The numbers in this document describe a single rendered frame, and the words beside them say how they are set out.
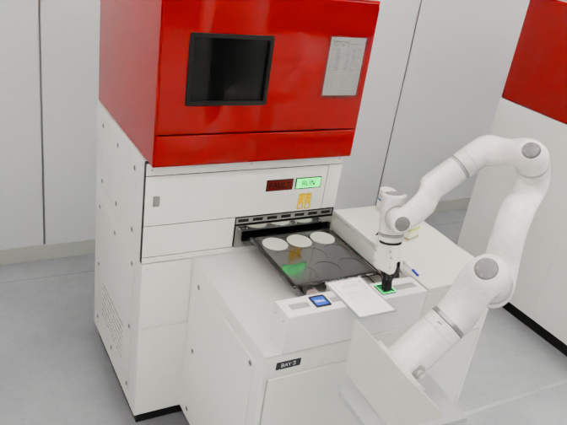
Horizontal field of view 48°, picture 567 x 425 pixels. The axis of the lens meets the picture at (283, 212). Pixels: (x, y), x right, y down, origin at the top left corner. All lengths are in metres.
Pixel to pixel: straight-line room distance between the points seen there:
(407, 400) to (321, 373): 0.44
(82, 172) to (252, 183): 1.62
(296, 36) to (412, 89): 2.54
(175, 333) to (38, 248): 1.55
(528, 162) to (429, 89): 2.86
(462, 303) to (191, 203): 1.03
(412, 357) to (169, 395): 1.29
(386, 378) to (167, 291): 1.03
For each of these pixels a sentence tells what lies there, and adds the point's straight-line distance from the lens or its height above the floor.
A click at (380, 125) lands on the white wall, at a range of 4.66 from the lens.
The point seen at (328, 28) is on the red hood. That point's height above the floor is 1.71.
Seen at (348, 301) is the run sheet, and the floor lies 0.96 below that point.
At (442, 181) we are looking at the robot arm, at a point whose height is 1.36.
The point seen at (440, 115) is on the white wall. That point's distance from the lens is 4.99.
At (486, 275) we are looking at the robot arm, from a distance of 1.87.
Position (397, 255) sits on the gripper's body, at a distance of 2.12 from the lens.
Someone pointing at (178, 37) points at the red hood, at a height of 1.66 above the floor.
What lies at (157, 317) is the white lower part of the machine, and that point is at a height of 0.57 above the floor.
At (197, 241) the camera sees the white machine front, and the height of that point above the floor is 0.89.
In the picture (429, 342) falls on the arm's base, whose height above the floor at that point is 1.02.
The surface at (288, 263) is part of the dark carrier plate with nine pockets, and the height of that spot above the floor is 0.90.
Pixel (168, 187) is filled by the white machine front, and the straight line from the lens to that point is 2.31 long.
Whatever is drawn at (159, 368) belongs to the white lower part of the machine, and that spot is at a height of 0.31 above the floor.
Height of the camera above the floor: 2.08
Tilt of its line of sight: 25 degrees down
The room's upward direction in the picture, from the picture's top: 9 degrees clockwise
